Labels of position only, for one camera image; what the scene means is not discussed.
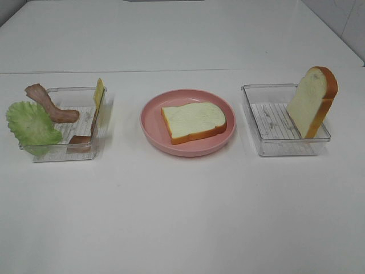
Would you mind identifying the clear plastic bread tray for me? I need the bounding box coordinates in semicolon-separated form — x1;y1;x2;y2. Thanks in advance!
241;83;331;156

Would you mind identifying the bacon strip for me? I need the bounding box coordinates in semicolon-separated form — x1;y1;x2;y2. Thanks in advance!
67;110;99;154
25;83;79;123

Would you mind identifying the upright white bread slice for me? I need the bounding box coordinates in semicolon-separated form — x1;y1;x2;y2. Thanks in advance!
286;66;338;139

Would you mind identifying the green lettuce leaf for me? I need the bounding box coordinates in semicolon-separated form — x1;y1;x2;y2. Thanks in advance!
6;101;62;156

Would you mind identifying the white bread slice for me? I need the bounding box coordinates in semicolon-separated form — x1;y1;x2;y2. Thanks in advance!
286;66;338;139
161;102;227;145

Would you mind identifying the clear plastic ingredient tray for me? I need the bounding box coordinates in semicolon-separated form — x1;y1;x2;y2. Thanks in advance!
19;86;108;163

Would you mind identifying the yellow cheese slice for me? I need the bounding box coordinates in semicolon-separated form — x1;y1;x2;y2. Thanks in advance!
93;78;104;116

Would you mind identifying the pink round plate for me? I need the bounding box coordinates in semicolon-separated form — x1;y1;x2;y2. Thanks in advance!
140;89;236;157

